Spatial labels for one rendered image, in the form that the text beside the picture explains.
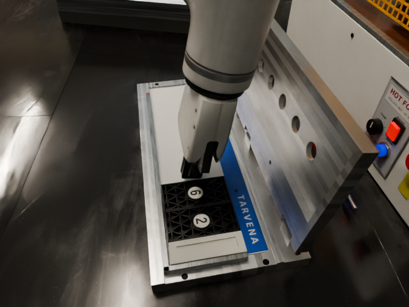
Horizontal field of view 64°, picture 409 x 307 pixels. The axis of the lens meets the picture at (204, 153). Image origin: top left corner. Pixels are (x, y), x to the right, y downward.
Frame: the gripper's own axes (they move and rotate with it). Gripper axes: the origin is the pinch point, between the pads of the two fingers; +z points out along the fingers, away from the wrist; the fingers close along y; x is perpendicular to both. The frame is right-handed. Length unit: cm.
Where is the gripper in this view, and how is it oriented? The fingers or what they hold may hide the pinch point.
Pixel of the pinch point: (192, 166)
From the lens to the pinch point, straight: 50.1
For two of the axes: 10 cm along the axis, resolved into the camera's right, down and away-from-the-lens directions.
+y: 1.8, 7.0, -6.9
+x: 9.6, 0.2, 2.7
